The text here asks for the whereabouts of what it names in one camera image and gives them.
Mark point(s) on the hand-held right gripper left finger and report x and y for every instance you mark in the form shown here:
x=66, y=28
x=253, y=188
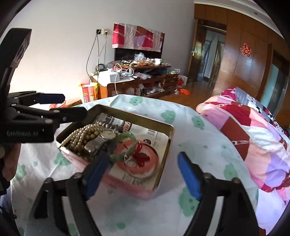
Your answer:
x=97, y=177

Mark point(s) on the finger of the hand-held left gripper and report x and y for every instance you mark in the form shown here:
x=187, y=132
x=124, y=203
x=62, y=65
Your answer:
x=72, y=113
x=49, y=98

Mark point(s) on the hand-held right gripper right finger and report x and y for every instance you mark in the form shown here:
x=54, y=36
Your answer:
x=189, y=177

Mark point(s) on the silver wristwatch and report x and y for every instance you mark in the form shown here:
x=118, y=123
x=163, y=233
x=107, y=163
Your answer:
x=108, y=135

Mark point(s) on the silver bangle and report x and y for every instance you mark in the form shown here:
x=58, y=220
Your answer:
x=141, y=177

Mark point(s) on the pink tin box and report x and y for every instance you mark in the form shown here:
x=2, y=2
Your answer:
x=140, y=190

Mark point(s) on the person's left hand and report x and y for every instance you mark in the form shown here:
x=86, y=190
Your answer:
x=11, y=163

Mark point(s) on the bin with red bag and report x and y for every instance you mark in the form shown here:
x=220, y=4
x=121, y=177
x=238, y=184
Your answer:
x=57, y=105

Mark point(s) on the white tablecloth with green print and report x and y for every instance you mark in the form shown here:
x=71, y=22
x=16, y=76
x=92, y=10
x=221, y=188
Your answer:
x=204, y=136

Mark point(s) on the white box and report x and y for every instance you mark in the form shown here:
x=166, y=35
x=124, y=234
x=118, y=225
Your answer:
x=106, y=78

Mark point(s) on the wooden TV cabinet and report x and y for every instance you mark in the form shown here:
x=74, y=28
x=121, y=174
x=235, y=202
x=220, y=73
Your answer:
x=122, y=89

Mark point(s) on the printed paper liner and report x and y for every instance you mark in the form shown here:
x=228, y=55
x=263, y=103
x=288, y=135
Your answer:
x=145, y=136

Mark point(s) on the bed with patchwork quilt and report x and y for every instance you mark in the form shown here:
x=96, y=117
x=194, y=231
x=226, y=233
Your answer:
x=260, y=147

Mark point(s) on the black television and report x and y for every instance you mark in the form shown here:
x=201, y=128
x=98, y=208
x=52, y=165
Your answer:
x=124, y=54

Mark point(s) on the orange plastic bag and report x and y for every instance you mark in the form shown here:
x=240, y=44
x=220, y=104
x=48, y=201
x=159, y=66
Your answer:
x=182, y=91

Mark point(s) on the white bed sheet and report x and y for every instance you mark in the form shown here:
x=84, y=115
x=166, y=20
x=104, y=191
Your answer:
x=269, y=211

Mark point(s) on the white and red shopping bag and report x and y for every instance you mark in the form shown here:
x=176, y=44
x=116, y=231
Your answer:
x=182, y=80

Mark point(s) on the red patchwork cloth cover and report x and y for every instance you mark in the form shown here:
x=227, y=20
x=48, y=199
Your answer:
x=136, y=36

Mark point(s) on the white mug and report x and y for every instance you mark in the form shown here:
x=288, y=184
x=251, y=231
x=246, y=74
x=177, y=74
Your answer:
x=158, y=61

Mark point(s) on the wooden door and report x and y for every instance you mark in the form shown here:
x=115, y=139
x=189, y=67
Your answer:
x=194, y=59

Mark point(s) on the wooden wardrobe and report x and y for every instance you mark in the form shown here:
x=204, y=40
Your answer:
x=249, y=74

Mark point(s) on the red paper decoration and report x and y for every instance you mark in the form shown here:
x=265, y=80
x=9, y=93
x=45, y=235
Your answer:
x=247, y=50

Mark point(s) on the wall power outlet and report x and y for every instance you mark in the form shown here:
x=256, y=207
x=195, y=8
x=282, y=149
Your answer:
x=102, y=31

